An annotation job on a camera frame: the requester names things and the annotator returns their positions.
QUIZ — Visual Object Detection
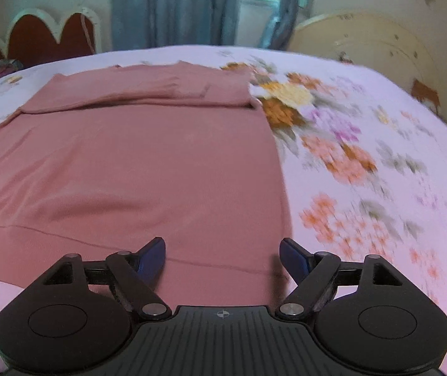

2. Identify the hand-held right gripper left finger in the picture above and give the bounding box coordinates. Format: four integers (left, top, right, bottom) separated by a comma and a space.
41, 237, 171, 322

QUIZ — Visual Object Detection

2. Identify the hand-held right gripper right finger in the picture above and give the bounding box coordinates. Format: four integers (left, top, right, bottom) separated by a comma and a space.
276, 238, 404, 322

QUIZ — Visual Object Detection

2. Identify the pink long-sleeve sweater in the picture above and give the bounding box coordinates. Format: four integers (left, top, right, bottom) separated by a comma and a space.
0, 60, 294, 306

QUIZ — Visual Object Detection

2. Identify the floral pink bed sheet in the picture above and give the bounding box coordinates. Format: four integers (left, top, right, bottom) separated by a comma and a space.
0, 45, 447, 376

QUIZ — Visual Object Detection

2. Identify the orange patterned cushion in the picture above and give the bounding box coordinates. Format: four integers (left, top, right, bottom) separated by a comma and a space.
411, 79, 442, 115

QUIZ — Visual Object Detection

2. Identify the cream round headboard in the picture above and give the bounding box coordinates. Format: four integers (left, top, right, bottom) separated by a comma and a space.
288, 13, 441, 104

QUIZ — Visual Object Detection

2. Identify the tied blue curtain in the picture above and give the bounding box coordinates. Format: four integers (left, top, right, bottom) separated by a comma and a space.
260, 0, 318, 51

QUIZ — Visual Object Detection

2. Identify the red heart-shaped headboard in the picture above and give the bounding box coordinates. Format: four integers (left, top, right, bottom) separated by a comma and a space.
0, 7, 101, 67

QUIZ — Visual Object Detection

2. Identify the wide blue curtain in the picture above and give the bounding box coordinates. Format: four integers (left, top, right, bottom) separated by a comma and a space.
110, 0, 245, 51

